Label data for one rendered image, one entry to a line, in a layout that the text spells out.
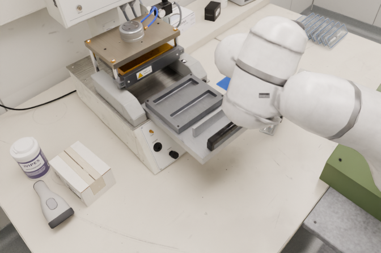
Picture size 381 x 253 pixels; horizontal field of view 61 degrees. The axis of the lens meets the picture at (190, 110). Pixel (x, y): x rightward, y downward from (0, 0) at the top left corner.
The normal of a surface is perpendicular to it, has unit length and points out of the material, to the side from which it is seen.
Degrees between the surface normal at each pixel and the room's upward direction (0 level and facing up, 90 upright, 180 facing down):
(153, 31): 0
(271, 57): 56
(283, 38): 50
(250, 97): 62
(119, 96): 0
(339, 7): 90
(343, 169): 45
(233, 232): 0
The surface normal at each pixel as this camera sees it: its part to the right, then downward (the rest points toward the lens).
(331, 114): 0.00, 0.24
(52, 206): 0.22, -0.46
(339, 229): -0.04, -0.70
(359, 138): -0.05, 0.65
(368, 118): 0.24, 0.05
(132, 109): 0.41, -0.20
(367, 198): -0.74, 0.50
